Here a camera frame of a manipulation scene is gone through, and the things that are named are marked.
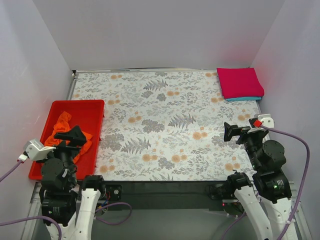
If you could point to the orange t shirt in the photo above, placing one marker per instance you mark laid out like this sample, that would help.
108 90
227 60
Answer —
62 126

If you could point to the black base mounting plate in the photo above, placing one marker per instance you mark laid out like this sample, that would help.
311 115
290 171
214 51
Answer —
167 195

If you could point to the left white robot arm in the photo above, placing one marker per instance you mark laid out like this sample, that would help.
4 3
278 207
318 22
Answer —
67 214

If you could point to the folded teal t shirt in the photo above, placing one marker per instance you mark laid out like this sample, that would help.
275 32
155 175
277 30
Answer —
246 98

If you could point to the folded magenta t shirt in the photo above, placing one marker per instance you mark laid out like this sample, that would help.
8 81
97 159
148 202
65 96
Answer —
239 83

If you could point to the red plastic bin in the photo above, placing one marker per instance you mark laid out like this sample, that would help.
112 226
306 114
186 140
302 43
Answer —
88 115

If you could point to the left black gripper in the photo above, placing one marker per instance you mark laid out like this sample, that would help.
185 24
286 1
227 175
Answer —
64 145

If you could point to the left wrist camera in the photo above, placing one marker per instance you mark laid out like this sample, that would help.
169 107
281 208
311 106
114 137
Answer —
36 151

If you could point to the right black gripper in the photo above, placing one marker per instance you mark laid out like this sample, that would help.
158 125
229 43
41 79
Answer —
241 135

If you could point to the floral patterned table mat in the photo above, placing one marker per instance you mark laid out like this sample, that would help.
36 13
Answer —
165 126

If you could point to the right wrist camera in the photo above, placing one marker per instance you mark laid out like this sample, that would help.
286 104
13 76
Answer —
264 120

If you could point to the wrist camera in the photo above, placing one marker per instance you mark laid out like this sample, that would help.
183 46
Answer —
36 151
264 120

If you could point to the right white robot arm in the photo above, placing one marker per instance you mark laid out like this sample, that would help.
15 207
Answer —
267 199

